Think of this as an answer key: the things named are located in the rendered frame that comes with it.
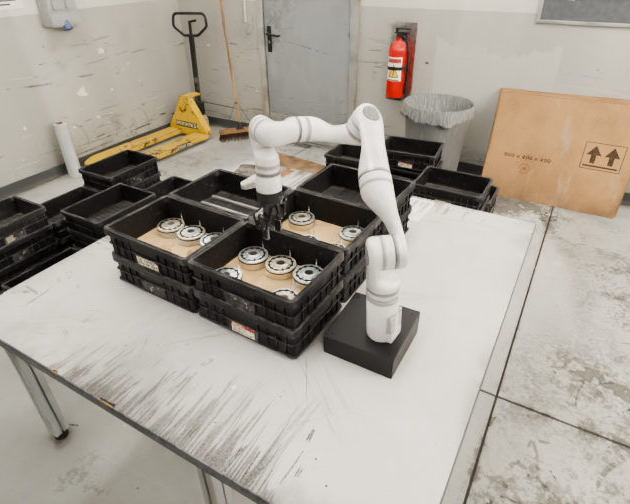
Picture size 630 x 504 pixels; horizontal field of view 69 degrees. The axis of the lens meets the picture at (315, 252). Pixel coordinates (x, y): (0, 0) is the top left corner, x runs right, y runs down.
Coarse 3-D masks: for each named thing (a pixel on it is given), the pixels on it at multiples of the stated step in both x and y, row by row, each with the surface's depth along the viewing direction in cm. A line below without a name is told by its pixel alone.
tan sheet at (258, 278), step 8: (272, 256) 159; (232, 264) 156; (248, 272) 152; (256, 272) 151; (264, 272) 151; (248, 280) 148; (256, 280) 148; (264, 280) 148; (272, 280) 148; (280, 280) 148; (288, 280) 148; (264, 288) 144; (272, 288) 144; (296, 288) 144
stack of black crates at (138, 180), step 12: (120, 156) 310; (132, 156) 313; (144, 156) 307; (156, 156) 302; (84, 168) 289; (96, 168) 296; (108, 168) 304; (120, 168) 312; (132, 168) 286; (144, 168) 296; (156, 168) 304; (84, 180) 288; (96, 180) 283; (108, 180) 274; (120, 180) 282; (132, 180) 289; (144, 180) 297; (156, 180) 307
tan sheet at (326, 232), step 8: (288, 224) 178; (320, 224) 178; (328, 224) 178; (296, 232) 173; (304, 232) 173; (312, 232) 173; (320, 232) 173; (328, 232) 172; (336, 232) 172; (320, 240) 168; (328, 240) 168; (336, 240) 168
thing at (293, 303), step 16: (240, 224) 158; (304, 240) 149; (192, 256) 142; (336, 256) 141; (208, 272) 136; (320, 272) 134; (240, 288) 131; (256, 288) 128; (304, 288) 128; (288, 304) 123
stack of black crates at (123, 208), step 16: (112, 192) 264; (128, 192) 267; (144, 192) 259; (64, 208) 242; (80, 208) 249; (96, 208) 258; (112, 208) 264; (128, 208) 242; (80, 224) 238; (96, 224) 228; (80, 240) 246; (96, 240) 236
